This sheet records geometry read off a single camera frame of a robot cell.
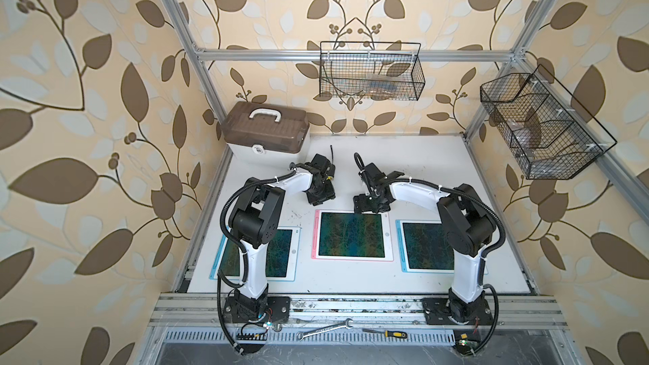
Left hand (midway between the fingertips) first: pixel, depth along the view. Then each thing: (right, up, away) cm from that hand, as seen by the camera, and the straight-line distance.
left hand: (328, 195), depth 98 cm
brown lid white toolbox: (-23, +24, -3) cm, 33 cm away
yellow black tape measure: (+1, +11, +11) cm, 15 cm away
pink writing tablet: (+6, -13, -8) cm, 17 cm away
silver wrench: (-8, -36, -27) cm, 46 cm away
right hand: (+14, -5, -2) cm, 15 cm away
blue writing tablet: (-15, -21, -13) cm, 29 cm away
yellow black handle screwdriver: (+20, -35, -28) cm, 49 cm away
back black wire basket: (+17, +49, 0) cm, 52 cm away
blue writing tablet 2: (+34, -16, -11) cm, 39 cm away
